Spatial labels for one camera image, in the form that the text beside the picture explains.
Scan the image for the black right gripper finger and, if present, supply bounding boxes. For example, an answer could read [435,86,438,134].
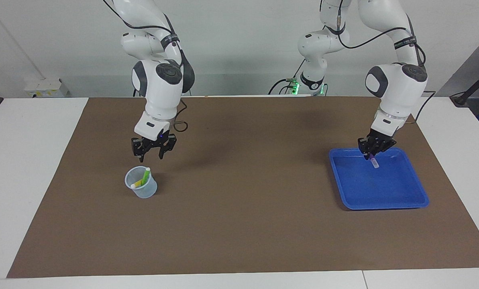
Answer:
[131,138,149,158]
[158,134,177,161]

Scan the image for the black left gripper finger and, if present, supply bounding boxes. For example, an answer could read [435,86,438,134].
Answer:
[373,140,397,158]
[358,137,374,157]

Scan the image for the blue plastic tray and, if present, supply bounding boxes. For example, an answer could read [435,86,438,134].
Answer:
[328,147,430,211]

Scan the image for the clear plastic cup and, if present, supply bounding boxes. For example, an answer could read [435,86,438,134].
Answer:
[125,166,158,199]

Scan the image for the brown table mat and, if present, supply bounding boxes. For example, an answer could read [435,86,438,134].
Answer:
[6,96,479,279]

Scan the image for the black stand with pole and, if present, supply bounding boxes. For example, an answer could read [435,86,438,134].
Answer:
[450,63,479,107]

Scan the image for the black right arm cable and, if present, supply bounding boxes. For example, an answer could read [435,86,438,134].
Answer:
[103,0,190,134]

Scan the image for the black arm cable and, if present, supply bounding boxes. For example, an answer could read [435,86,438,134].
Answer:
[319,0,436,125]
[103,0,190,134]

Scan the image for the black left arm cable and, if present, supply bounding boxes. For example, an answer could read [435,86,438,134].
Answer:
[319,0,436,125]

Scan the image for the black left base cables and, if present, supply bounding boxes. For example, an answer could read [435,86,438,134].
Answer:
[268,60,305,96]

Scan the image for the white wall socket box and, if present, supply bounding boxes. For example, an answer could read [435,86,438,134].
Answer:
[24,78,69,98]

